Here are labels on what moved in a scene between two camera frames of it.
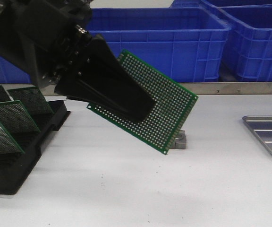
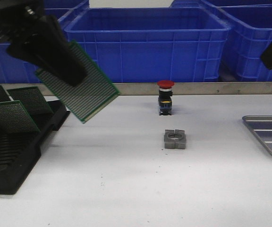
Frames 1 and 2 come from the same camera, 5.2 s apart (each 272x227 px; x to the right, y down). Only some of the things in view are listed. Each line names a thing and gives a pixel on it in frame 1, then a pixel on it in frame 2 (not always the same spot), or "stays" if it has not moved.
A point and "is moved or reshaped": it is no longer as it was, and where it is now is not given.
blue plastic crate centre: (184, 44) stays
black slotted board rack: (4, 173) stays
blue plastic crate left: (3, 70) stays
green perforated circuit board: (174, 103) is moved or reshaped
